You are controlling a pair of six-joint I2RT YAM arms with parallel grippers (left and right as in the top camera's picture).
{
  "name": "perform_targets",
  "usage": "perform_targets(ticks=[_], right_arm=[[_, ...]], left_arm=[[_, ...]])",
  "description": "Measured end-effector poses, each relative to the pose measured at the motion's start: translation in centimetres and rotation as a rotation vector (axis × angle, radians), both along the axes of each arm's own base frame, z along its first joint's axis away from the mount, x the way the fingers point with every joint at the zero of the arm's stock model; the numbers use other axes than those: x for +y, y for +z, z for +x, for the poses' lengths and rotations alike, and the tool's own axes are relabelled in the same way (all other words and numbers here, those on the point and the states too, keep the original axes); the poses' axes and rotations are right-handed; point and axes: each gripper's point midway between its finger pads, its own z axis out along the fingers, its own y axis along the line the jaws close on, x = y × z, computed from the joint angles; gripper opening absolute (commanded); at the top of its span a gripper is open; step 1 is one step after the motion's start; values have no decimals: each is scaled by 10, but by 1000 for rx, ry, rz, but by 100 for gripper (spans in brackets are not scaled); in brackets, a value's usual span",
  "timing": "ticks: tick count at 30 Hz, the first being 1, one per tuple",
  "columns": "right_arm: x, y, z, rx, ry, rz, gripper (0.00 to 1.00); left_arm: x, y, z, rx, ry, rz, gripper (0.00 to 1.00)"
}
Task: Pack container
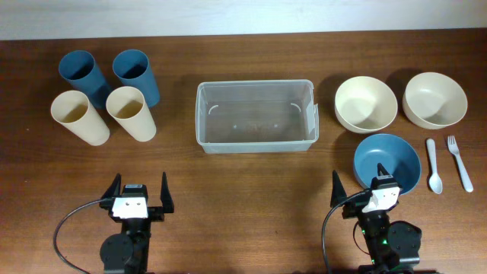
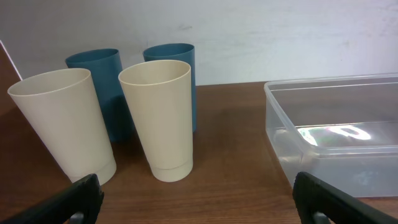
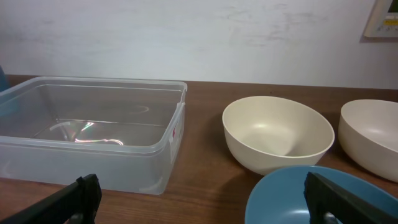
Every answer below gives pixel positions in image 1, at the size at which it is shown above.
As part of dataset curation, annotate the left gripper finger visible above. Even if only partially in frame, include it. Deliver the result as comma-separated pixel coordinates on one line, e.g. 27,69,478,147
160,172,174,213
101,174,121,199

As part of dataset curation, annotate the blue bowl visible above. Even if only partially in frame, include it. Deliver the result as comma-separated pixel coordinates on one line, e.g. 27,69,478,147
353,133,422,195

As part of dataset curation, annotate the cream bowl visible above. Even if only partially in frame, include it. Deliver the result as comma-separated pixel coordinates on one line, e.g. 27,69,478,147
334,76,398,134
402,72,468,129

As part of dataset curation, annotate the cream cup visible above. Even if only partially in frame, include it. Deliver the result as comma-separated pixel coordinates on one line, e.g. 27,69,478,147
50,90,110,146
106,86,157,142

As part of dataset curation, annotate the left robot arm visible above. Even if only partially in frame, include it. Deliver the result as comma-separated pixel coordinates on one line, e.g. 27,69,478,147
100,174,174,274

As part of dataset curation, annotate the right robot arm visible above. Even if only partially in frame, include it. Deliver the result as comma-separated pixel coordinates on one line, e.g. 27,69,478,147
324,164,422,273

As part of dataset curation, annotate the clear plastic container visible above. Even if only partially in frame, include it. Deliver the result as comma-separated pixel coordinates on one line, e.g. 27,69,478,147
195,79,320,154

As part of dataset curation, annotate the white plastic spoon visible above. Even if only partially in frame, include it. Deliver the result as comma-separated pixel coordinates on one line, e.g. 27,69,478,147
425,139,443,194

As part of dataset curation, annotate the white plastic fork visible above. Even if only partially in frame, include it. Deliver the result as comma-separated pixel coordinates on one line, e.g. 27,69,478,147
447,135,473,193

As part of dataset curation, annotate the right blue cup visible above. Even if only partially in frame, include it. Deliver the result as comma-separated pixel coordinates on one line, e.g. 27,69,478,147
113,49,161,107

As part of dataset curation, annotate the blue cup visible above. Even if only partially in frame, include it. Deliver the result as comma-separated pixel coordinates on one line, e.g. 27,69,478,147
113,49,161,107
58,50,113,109

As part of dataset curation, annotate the left blue cup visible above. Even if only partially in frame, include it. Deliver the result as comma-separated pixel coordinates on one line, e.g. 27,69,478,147
58,50,113,109

